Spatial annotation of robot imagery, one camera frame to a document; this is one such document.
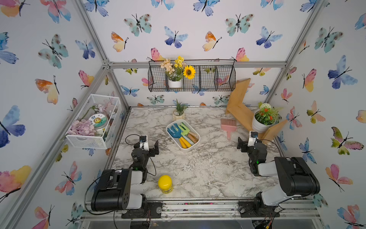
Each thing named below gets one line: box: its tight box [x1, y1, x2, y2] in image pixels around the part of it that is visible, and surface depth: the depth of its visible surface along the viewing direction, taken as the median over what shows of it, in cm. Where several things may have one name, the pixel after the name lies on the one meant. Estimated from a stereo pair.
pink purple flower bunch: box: [67, 119, 96, 136], surface depth 61 cm
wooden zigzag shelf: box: [225, 78, 288, 144], surface depth 106 cm
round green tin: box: [88, 113, 109, 129], surface depth 67 cm
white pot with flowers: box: [160, 55, 196, 89], surface depth 86 cm
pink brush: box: [220, 118, 237, 141], surface depth 112 cm
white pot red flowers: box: [252, 102, 281, 134], surface depth 88 cm
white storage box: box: [165, 119, 201, 151], surface depth 101 cm
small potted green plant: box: [172, 98, 189, 121], surface depth 110 cm
